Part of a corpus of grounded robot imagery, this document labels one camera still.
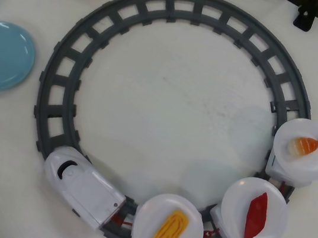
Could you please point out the white Shinkansen toy locomotive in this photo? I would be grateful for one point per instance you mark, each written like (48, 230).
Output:
(83, 185)

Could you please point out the yellow egg nigiri sushi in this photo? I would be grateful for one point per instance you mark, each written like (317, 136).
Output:
(169, 232)

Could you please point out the orange shrimp nigiri sushi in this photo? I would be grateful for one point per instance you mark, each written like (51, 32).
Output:
(305, 144)

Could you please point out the black metal bracket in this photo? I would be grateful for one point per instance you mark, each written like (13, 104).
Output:
(304, 19)

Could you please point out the red train coupler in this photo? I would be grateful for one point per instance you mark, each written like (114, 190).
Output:
(209, 233)
(122, 222)

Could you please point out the white toy train wagon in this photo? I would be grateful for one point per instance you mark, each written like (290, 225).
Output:
(217, 216)
(274, 171)

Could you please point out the grey circular toy train track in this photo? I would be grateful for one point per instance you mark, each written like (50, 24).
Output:
(169, 6)

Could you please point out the red tuna nigiri sushi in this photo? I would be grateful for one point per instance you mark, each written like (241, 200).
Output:
(255, 217)

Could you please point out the blue round ceramic dish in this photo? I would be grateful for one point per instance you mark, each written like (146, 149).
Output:
(0, 56)

